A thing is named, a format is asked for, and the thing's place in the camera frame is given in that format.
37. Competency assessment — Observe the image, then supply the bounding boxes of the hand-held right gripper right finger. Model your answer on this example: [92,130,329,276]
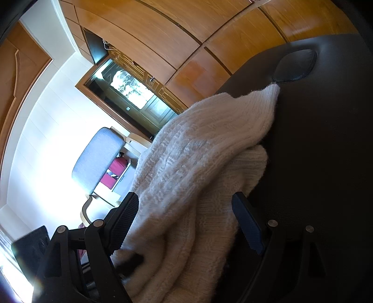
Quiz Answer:
[231,192,331,303]

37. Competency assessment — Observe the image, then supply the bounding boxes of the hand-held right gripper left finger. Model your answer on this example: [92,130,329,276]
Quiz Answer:
[32,192,143,303]

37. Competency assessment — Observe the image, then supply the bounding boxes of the white knit sweater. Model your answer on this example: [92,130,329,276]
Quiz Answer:
[112,84,281,303]

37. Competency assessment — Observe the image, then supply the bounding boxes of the grey plastic storage box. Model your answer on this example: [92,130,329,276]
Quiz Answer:
[113,166,138,202]

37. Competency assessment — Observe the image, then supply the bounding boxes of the red fabric storage bag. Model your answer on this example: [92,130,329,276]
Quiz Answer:
[100,157,131,190]

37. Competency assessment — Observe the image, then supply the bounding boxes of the grey armchair with wooden arms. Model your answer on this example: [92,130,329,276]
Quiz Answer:
[71,126,152,226]

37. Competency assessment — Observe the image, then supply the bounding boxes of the black leather massage table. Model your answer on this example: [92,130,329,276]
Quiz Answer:
[204,33,373,303]

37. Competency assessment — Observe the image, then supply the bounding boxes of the panelled wooden door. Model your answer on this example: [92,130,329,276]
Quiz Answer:
[111,48,187,129]

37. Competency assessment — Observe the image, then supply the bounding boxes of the wooden wardrobe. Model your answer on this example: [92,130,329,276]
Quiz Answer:
[58,0,359,114]

